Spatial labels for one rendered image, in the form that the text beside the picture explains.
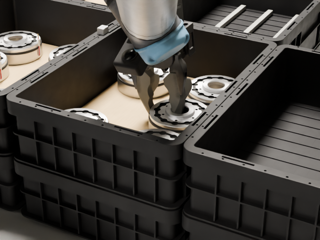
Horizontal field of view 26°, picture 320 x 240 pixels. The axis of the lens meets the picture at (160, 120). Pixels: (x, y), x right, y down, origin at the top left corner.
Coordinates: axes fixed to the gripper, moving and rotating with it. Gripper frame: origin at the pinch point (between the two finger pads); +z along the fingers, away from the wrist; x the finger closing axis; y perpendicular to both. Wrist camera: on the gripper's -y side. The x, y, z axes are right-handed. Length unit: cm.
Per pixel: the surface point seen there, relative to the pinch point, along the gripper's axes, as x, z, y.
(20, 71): 34.2, -1.8, 4.9
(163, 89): 4.9, 0.2, 9.2
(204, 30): 0.5, -7.9, 18.8
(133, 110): 6.9, 1.4, 1.9
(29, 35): 38.5, -5.5, 14.3
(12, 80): 33.2, -1.7, 1.2
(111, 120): 8.5, 1.2, -2.8
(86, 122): 0.6, -8.0, -19.6
